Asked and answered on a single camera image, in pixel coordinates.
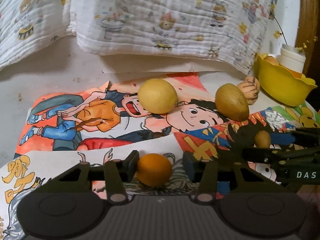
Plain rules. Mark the colourful anime poster mat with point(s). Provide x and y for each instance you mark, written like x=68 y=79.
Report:
x=105 y=130

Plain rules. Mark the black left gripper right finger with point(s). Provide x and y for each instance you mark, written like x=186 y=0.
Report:
x=225 y=175

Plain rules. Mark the yellow lemon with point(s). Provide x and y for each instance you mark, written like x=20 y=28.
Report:
x=157 y=96

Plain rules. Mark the striped melon fruit left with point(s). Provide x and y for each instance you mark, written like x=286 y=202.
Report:
x=250 y=87

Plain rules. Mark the yellow plastic bowl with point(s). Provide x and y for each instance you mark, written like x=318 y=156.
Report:
x=280 y=84

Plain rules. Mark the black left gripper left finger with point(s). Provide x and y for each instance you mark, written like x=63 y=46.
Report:
x=74 y=186

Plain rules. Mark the white cartoon blanket left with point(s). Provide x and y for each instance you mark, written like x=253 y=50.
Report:
x=28 y=26

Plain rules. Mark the white cartoon blanket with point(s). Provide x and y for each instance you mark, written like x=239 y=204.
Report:
x=230 y=31
x=28 y=26

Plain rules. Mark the peach in yellow bowl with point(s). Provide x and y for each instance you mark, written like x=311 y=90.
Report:
x=272 y=60

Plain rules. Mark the white and orange jar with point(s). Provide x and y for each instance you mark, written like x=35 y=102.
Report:
x=291 y=58

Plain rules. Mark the yellow flower twig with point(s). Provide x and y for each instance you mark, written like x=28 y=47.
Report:
x=306 y=34

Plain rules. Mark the white cartoon blanket right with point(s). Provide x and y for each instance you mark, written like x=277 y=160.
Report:
x=230 y=31

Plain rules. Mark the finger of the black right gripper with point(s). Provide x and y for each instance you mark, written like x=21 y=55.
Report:
x=276 y=156
x=299 y=136

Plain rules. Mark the green-yellow oval fruit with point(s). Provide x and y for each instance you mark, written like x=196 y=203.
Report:
x=231 y=102

